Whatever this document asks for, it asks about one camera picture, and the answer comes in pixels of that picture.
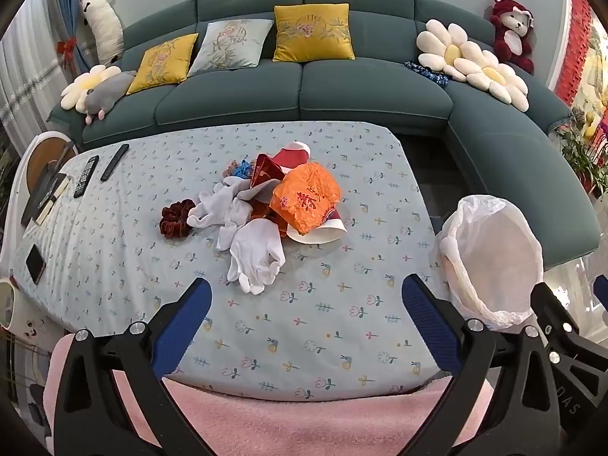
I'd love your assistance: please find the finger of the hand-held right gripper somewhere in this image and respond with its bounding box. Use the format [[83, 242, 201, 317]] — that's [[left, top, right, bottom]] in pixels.
[[530, 282, 608, 438], [593, 275, 608, 317]]

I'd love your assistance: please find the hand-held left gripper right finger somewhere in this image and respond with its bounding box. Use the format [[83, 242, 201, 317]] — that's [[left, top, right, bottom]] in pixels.
[[403, 274, 562, 456]]

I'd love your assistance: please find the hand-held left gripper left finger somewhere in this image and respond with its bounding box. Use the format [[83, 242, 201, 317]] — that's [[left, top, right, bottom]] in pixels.
[[54, 277, 213, 456]]

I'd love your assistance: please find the trash bin with white bag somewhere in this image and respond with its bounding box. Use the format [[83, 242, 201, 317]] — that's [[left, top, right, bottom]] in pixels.
[[437, 195, 545, 328]]

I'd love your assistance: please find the red gold printed paper box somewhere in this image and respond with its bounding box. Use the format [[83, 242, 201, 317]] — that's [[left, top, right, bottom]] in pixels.
[[250, 153, 286, 200]]

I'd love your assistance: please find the orange plastic bag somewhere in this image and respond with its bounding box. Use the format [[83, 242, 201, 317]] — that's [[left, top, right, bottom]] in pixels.
[[270, 161, 343, 236]]

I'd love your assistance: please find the flat white glove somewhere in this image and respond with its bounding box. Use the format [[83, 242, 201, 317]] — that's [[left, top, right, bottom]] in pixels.
[[227, 218, 287, 295]]

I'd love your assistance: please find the dark red scrunchie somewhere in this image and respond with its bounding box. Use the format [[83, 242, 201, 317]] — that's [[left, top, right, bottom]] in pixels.
[[159, 199, 196, 238]]

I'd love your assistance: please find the floral light blue tablecloth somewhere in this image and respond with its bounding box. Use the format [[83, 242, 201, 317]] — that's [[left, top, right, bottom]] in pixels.
[[9, 121, 464, 402]]

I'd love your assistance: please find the green potted plant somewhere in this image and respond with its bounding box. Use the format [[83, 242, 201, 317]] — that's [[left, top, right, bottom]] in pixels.
[[560, 109, 608, 191]]

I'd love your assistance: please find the black smartphone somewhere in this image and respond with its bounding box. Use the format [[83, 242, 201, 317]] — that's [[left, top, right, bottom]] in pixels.
[[25, 244, 47, 285]]

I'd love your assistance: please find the white cartoon print object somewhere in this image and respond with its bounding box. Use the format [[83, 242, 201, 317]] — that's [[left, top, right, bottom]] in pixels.
[[0, 278, 62, 347]]

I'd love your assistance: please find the slim black remote control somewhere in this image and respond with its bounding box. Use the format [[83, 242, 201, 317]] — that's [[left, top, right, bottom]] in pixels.
[[101, 144, 130, 181]]

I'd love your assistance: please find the black remote with buttons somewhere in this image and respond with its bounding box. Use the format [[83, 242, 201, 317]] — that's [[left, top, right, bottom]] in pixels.
[[73, 156, 100, 199]]

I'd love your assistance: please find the black notebook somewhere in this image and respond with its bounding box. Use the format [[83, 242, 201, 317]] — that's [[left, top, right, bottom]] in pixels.
[[21, 171, 72, 229]]

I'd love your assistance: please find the white round side table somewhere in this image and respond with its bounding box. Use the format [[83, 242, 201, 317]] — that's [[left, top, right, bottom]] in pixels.
[[0, 130, 79, 267]]

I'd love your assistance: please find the teal fabric sofa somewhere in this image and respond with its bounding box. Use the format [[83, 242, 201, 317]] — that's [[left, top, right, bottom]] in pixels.
[[47, 0, 602, 271]]

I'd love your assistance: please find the grey plush mouse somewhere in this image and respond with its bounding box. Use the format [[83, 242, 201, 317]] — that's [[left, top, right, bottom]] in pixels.
[[83, 70, 138, 127]]

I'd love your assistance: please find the blue patterned cloth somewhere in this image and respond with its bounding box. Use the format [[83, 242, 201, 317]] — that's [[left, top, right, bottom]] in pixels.
[[405, 60, 450, 87]]

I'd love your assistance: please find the small white flower cushion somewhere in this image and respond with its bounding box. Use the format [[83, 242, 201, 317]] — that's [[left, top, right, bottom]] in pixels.
[[60, 64, 122, 112]]

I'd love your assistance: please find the small yellow embroidered cushion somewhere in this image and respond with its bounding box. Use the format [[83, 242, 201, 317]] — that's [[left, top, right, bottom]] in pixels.
[[126, 33, 199, 96]]

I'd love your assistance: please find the light blue embroidered cushion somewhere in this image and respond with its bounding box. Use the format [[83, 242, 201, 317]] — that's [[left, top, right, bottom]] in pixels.
[[187, 19, 275, 78]]

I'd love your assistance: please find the dark red plush bear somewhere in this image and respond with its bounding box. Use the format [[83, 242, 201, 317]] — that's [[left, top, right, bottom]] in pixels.
[[489, 0, 535, 74]]

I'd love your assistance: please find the white sheer curtain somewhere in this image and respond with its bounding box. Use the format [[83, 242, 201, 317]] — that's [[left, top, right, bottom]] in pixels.
[[0, 0, 67, 153]]

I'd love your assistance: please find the white cow plush bolster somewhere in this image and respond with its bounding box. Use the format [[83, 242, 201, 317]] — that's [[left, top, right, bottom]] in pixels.
[[78, 0, 125, 65]]

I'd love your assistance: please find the large yellow embroidered cushion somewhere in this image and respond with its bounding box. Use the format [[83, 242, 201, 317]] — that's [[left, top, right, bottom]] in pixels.
[[273, 4, 356, 63]]

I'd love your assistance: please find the blue curtain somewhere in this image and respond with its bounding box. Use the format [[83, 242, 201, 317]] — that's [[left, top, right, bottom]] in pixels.
[[51, 0, 92, 73]]

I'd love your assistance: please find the red wall decoration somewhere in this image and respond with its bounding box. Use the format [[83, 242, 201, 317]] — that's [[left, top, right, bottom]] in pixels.
[[553, 0, 604, 105]]

